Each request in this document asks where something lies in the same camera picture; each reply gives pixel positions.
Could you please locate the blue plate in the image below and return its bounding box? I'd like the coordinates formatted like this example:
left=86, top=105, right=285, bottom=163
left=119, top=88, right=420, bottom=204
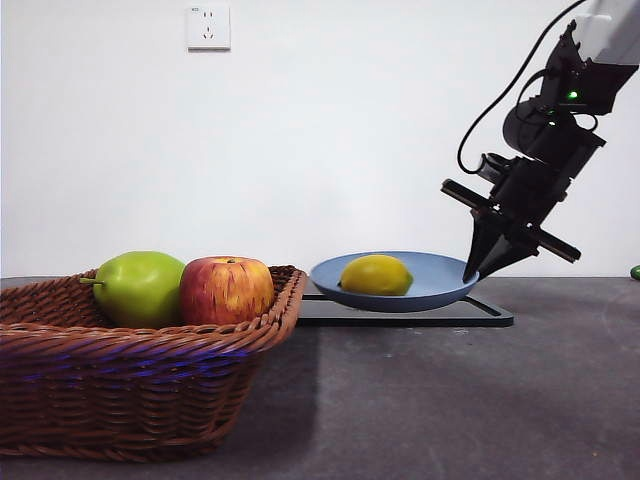
left=309, top=251, right=481, bottom=314

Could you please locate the white wall socket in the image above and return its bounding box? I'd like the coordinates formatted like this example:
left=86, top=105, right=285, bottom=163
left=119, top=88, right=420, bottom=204
left=187, top=3, right=232, bottom=52

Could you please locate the black flat tray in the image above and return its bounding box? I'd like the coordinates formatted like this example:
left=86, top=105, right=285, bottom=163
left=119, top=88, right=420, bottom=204
left=297, top=293, right=515, bottom=329

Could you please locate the red apple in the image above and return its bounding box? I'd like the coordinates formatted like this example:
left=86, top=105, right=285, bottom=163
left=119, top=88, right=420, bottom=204
left=179, top=256, right=276, bottom=326

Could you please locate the green pear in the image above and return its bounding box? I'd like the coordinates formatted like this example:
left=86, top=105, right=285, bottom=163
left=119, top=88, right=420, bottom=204
left=79, top=251, right=187, bottom=330

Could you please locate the yellow lemon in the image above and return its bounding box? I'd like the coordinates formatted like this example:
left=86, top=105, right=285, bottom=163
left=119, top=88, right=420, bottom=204
left=339, top=254, right=415, bottom=296

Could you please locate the black cable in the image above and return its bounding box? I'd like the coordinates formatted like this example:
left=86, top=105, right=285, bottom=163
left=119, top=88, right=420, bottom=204
left=457, top=0, right=591, bottom=175

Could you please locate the brown wicker basket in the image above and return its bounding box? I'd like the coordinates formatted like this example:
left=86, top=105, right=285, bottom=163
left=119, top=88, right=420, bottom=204
left=0, top=264, right=307, bottom=459

